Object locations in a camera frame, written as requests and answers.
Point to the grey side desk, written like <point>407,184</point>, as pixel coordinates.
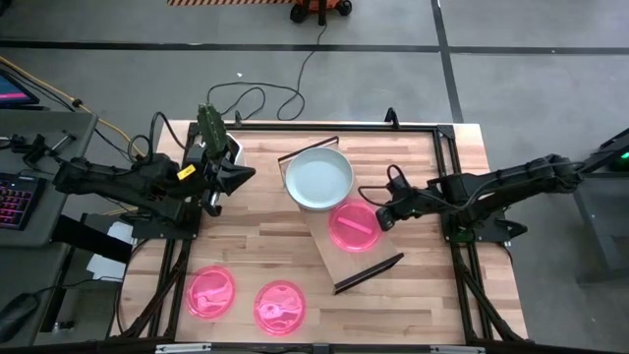
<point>49,128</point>

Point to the pink lid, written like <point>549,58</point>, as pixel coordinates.
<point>344,241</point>

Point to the white plant pot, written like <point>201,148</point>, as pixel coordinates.
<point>237,150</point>

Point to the black computer mouse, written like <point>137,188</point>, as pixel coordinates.
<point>17,314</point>

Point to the pink plate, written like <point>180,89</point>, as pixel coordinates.
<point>280,309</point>
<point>211,292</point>

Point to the green cactus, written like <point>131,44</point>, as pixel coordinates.
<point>211,128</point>

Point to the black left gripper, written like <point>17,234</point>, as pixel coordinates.
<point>209,174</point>

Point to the black table frame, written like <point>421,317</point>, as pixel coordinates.
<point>368,128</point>

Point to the wooden shelf black metal legs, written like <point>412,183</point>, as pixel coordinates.
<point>344,265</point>

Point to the computer monitor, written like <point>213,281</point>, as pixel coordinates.
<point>12,91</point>

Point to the orange wheeled cart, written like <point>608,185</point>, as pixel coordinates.
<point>307,5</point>

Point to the light blue plate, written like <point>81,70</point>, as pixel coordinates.
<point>319,177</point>

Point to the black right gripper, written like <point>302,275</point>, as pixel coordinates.
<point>413,201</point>

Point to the backlit keyboard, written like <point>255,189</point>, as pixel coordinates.
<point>17,201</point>

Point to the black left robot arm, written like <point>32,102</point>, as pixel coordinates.
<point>123,182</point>

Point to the white paper sheet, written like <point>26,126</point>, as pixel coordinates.
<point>105,268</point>

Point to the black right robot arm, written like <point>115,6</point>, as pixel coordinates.
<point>516,179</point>

